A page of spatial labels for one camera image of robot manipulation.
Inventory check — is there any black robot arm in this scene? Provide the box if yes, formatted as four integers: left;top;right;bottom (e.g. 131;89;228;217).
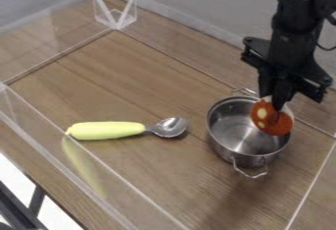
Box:
241;0;336;110

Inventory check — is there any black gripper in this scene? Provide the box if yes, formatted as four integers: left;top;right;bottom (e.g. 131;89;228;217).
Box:
241;28;333;111

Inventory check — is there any clear acrylic corner bracket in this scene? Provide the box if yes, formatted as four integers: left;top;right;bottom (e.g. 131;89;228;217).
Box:
92;0;137;30

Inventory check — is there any toy mushroom red cap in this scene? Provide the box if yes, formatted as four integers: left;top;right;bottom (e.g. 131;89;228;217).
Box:
251;96;295;136

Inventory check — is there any dark metal table frame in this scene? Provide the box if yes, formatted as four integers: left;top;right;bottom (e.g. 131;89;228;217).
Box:
0;182;48;230

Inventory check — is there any spoon with yellow handle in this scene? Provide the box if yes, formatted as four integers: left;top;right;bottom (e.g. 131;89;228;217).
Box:
65;117;188;141

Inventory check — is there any clear acrylic enclosure wall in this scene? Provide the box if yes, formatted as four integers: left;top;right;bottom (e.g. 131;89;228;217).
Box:
0;1;336;230

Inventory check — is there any silver pot with handles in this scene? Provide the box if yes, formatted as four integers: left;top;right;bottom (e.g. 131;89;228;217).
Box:
207;95;291;179

